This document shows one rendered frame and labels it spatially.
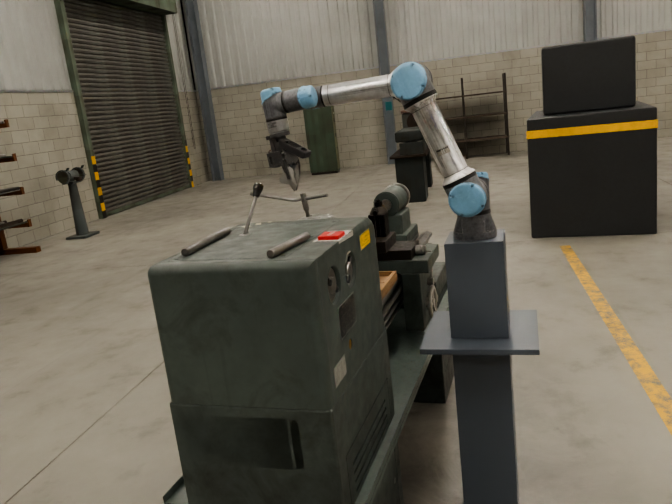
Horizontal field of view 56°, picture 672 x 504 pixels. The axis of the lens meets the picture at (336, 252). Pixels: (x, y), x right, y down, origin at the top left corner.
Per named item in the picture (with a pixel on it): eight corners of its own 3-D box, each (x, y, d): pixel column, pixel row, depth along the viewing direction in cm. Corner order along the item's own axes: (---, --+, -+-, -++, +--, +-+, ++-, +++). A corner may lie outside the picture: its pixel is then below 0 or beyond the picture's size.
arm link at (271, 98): (277, 85, 213) (255, 91, 216) (284, 118, 215) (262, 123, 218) (285, 85, 220) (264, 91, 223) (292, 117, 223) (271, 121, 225)
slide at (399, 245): (412, 260, 270) (411, 249, 269) (318, 263, 284) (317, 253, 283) (419, 249, 287) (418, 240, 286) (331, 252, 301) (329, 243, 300)
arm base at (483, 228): (497, 230, 228) (496, 203, 226) (496, 239, 214) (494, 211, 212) (455, 232, 233) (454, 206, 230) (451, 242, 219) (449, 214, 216)
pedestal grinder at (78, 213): (85, 238, 1002) (70, 167, 976) (64, 240, 1010) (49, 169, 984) (101, 232, 1046) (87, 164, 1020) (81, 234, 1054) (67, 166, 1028)
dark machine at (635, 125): (658, 234, 624) (659, 29, 580) (530, 238, 667) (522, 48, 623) (640, 201, 788) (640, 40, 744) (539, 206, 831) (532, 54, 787)
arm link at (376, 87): (435, 61, 217) (304, 83, 233) (430, 60, 207) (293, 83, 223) (438, 95, 220) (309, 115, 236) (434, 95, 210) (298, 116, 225)
